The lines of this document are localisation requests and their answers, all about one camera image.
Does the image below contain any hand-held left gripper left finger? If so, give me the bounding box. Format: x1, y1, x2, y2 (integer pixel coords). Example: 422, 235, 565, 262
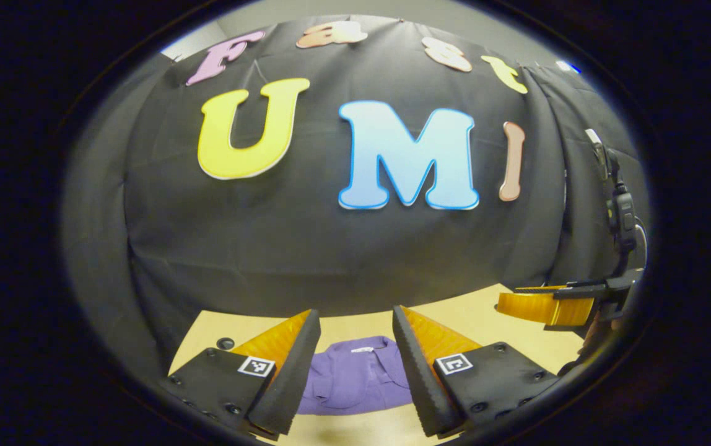
159, 308, 322, 442

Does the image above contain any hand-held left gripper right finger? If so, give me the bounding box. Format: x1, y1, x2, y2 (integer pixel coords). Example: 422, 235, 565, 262
391, 305, 561, 439

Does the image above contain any purple polo shirt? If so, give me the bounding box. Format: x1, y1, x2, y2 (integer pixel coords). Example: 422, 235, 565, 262
297, 336, 415, 416

